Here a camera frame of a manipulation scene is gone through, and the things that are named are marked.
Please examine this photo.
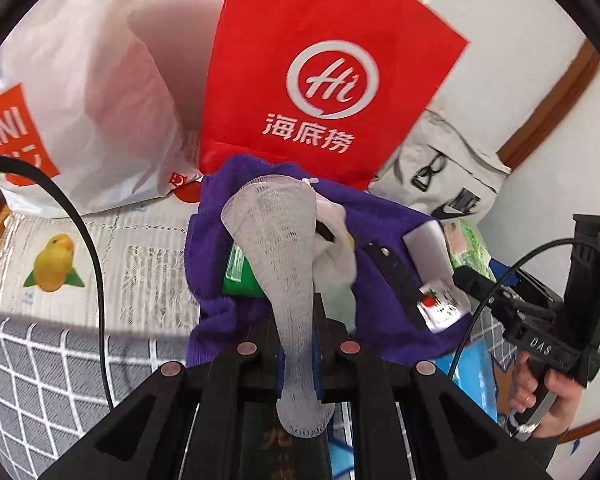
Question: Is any white sponge block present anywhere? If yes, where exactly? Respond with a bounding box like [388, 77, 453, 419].
[404, 220, 453, 286]

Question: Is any person's right hand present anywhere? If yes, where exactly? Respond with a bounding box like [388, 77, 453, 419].
[507, 347, 582, 438]

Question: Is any person's right forearm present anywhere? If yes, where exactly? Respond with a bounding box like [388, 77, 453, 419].
[525, 427, 578, 471]

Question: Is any red paper shopping bag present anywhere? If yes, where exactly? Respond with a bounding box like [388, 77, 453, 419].
[198, 0, 468, 193]

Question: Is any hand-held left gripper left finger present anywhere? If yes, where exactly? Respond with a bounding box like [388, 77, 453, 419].
[42, 317, 286, 480]

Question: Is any white plastic shopping bag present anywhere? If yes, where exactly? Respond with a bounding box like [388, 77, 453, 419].
[0, 0, 206, 218]

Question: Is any white fruit print packet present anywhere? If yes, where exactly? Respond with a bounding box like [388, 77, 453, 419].
[417, 280, 472, 335]

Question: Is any grey canvas bag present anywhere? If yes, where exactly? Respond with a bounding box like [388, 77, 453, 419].
[370, 110, 512, 223]

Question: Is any black strap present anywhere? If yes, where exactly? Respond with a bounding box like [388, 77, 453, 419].
[365, 241, 427, 330]

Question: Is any fruit print bed sheet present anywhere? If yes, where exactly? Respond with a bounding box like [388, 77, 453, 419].
[0, 200, 206, 346]

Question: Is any blue star mat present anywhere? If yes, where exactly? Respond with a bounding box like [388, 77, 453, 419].
[330, 410, 356, 480]

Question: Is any purple towel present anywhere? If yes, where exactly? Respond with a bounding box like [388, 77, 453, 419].
[186, 155, 473, 368]

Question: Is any white mesh sleeve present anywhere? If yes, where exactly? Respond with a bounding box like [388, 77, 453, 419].
[220, 175, 336, 438]

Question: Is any dark green tin box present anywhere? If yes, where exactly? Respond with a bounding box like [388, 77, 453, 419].
[242, 402, 331, 480]

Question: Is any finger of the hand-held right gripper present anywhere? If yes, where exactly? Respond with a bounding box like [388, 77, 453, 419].
[452, 266, 515, 312]
[489, 259, 520, 290]

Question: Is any green tissue packet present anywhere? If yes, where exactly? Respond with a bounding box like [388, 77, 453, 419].
[222, 242, 266, 298]

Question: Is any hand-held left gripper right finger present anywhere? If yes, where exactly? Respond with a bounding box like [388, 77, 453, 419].
[312, 295, 553, 480]

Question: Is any wooden door frame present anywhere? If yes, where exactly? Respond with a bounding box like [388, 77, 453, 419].
[497, 40, 600, 171]

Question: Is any white glove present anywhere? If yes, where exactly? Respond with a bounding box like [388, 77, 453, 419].
[312, 195, 358, 333]

